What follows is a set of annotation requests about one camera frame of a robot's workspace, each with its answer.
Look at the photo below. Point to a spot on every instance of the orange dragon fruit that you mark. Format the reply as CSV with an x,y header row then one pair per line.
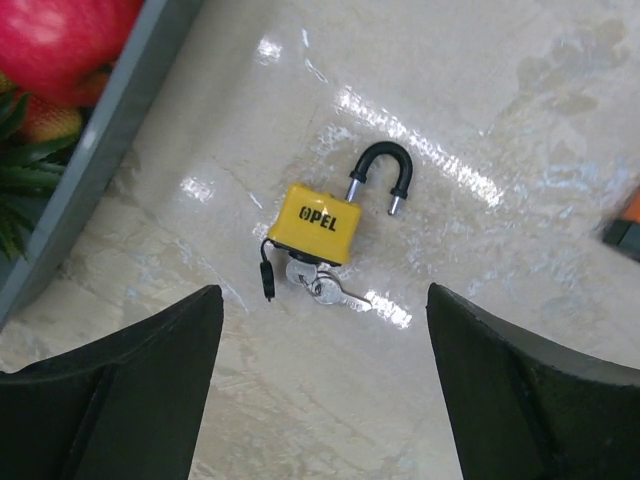
x,y
27,171

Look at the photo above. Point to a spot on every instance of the dark grey fruit tray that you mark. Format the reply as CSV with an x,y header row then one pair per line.
x,y
157,37

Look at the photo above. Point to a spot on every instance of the silver keys of yellow padlock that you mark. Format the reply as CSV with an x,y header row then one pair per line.
x,y
323,286

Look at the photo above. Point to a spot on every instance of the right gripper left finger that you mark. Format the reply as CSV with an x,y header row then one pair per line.
x,y
126,406

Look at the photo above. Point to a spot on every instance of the yellow black padlock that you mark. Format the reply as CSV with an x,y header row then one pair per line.
x,y
318,228

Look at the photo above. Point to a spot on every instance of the red apple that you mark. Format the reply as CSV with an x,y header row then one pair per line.
x,y
64,51

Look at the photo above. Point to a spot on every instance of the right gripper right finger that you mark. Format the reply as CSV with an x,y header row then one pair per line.
x,y
524,407

